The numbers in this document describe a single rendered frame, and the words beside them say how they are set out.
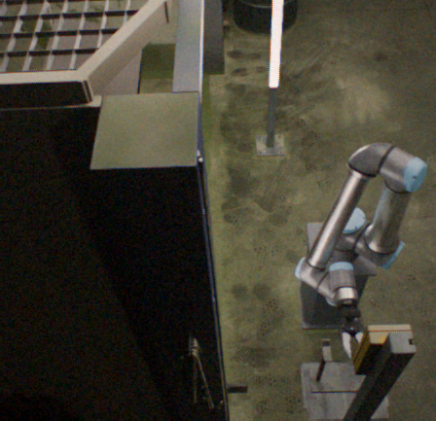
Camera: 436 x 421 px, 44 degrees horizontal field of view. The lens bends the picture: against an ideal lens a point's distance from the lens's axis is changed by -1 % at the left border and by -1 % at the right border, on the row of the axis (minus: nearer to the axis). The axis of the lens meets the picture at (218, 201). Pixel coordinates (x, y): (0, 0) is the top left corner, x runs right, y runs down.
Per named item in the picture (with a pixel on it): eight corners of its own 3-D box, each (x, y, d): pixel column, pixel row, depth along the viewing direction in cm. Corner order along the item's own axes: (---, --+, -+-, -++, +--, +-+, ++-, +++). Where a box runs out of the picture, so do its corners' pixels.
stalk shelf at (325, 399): (307, 421, 209) (307, 420, 208) (301, 364, 223) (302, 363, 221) (387, 419, 208) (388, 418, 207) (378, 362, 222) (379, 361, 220)
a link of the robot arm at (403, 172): (370, 234, 261) (397, 135, 198) (403, 254, 254) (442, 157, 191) (352, 257, 255) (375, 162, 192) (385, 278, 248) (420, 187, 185)
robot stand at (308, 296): (347, 280, 330) (366, 221, 279) (355, 328, 312) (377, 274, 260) (297, 282, 331) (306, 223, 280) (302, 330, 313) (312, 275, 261)
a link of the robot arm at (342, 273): (350, 270, 220) (354, 258, 211) (354, 298, 212) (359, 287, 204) (327, 271, 220) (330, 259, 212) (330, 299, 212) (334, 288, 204)
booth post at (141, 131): (231, 457, 274) (197, 165, 90) (195, 458, 275) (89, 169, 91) (230, 420, 285) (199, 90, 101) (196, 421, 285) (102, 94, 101)
